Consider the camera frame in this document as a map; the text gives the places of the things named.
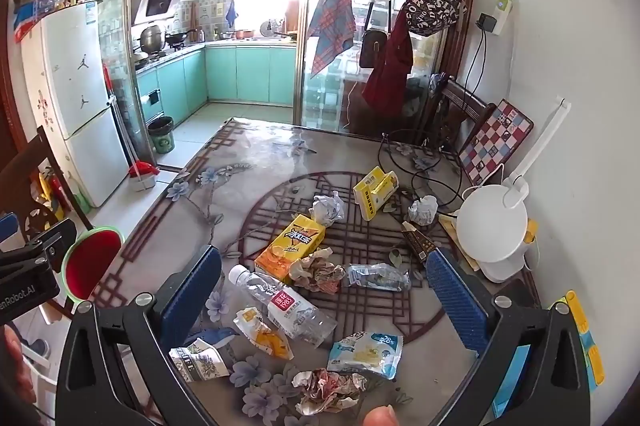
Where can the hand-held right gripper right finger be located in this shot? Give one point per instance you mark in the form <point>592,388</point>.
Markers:
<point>457,301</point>

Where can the teal kitchen cabinets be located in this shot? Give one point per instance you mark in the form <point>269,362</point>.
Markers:
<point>250,76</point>

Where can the brown handbag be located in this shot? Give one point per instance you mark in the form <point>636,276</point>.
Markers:
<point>372,49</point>

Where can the carved wooden chair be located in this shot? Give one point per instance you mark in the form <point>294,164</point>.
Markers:
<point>60,171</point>

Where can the black power adapter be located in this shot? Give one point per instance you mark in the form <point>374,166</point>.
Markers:
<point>486,22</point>

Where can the blue and white snack packet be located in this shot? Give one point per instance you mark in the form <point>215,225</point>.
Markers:
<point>365,353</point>

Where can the yellow cardboard box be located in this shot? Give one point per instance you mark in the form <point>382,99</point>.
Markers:
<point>372,196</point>

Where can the red basin with green rim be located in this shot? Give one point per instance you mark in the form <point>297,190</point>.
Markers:
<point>90,261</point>

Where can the person's right hand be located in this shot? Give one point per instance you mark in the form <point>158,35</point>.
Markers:
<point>380,417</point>

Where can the plain dark wooden chair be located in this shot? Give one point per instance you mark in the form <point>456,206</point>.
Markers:
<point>460,101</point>

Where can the plaid towel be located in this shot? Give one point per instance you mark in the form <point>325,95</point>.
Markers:
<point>332,11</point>

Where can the checkered red cushion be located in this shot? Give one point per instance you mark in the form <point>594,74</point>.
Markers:
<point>495,141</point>

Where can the table with floral cloth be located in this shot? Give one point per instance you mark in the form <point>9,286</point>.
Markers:
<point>250,166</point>

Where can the clear bottle with red label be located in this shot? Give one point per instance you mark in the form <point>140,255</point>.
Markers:
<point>285,306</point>

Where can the yellow and white snack pouch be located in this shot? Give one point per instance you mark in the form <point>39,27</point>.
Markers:
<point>265,336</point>

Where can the letter print bag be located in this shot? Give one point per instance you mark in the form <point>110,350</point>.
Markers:
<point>435,6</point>

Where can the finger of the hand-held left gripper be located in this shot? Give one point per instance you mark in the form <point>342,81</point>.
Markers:
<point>52,241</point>

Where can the black frying pan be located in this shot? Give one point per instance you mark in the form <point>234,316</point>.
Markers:
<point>177,38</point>

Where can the yellow tea carton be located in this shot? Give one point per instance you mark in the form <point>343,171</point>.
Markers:
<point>287,251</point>

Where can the white floral packet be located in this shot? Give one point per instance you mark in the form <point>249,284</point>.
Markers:
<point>197,362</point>

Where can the dark brown wrapper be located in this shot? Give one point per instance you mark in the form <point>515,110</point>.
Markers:
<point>417,240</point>

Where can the black and green trash bin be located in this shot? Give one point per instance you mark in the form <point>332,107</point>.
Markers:
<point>162,136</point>

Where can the red and white mop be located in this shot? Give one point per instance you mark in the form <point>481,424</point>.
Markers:
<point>142,176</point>

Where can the steel range hood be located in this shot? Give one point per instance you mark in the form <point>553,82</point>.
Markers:
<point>160,1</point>

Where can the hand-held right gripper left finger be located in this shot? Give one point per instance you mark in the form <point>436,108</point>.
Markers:
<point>192,291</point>

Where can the person's left hand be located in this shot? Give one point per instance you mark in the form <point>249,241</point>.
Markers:
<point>9,361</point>

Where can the white wall power strip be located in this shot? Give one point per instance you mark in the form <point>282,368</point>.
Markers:
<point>502,14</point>

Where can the white refrigerator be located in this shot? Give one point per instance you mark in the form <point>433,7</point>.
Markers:
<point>75,81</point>

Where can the clear plastic bag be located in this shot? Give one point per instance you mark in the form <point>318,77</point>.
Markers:
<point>377,277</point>

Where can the red garment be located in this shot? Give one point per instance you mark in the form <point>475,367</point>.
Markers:
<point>395,56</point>

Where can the crumpled red and white paper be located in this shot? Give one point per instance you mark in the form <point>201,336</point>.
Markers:
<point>325,388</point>
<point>317,273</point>

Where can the crumpled white paper ball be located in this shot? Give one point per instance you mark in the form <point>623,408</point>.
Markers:
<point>327,208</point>
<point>423,210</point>

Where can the blue hanging cloth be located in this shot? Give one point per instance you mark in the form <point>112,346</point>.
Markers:
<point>230,12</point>

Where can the white desk lamp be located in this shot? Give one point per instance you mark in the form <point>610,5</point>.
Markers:
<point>492,226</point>

